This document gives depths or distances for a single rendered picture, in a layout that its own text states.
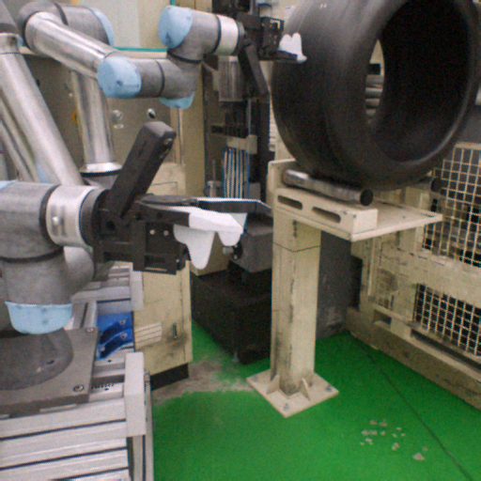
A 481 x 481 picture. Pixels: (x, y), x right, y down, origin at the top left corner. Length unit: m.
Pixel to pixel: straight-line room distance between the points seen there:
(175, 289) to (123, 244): 1.30
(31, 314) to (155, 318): 1.24
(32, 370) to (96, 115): 0.72
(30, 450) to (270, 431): 1.04
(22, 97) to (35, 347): 0.40
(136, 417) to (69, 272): 0.36
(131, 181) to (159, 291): 1.31
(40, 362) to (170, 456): 0.97
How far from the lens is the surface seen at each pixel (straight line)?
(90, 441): 0.97
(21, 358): 0.89
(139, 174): 0.54
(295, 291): 1.75
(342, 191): 1.34
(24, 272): 0.64
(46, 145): 0.75
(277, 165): 1.52
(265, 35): 1.14
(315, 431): 1.87
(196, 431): 1.86
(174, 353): 1.99
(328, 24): 1.23
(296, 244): 1.68
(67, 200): 0.59
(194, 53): 1.06
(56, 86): 1.64
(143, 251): 0.54
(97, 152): 1.37
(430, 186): 1.50
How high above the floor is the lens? 1.21
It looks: 19 degrees down
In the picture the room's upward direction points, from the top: straight up
